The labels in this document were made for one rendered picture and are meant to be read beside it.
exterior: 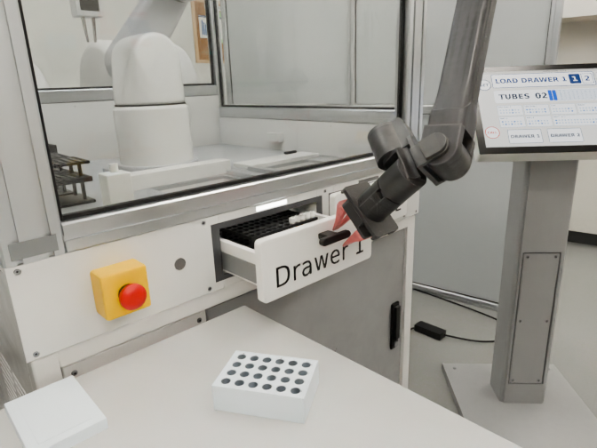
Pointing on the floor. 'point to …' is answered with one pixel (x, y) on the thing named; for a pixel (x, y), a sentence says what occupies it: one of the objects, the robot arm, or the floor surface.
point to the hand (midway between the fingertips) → (342, 235)
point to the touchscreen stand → (529, 324)
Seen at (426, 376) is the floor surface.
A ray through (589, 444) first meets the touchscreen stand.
